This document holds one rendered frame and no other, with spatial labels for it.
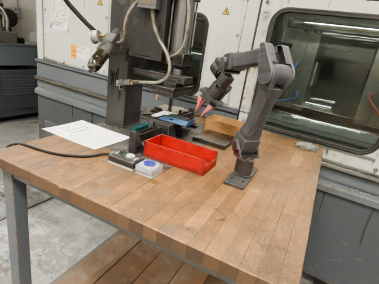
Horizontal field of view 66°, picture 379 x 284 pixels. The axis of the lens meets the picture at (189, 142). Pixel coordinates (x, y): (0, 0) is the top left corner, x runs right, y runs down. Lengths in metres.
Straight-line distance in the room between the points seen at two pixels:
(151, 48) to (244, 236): 0.83
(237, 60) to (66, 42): 1.91
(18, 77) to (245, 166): 3.66
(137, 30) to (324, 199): 1.32
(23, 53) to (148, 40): 3.17
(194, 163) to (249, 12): 1.06
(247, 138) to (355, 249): 1.14
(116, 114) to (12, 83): 2.98
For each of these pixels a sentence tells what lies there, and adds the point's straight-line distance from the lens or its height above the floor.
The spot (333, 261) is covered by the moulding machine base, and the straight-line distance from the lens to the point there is 2.00.
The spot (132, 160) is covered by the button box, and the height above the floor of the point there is 0.93.
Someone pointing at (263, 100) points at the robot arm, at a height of 1.19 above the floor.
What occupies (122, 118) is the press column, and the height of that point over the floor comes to 0.95.
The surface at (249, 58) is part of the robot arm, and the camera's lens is 1.01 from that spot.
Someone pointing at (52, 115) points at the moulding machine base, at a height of 0.48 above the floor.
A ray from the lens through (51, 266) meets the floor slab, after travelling 1.98.
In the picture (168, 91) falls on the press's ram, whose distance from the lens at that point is 1.17.
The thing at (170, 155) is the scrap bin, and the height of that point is 0.94.
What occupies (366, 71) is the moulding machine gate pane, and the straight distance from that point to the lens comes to 1.66.
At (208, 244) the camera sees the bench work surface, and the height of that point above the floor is 0.90.
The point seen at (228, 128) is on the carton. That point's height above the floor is 0.95.
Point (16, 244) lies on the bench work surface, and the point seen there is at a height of 0.55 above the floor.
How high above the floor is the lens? 1.34
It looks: 20 degrees down
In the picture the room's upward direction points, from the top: 9 degrees clockwise
